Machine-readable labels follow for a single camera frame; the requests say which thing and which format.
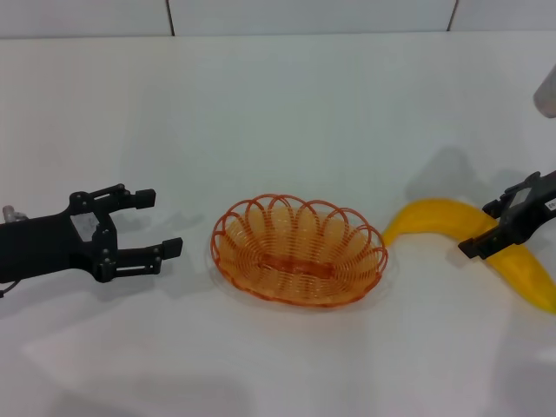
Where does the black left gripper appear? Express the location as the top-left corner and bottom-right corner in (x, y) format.
(0, 183), (183, 284)

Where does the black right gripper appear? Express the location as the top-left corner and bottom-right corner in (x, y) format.
(458, 169), (556, 261)

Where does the yellow banana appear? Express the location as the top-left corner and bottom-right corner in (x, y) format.
(381, 198), (556, 316)

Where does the orange wire basket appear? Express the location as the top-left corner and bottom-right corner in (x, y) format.
(210, 194), (388, 308)

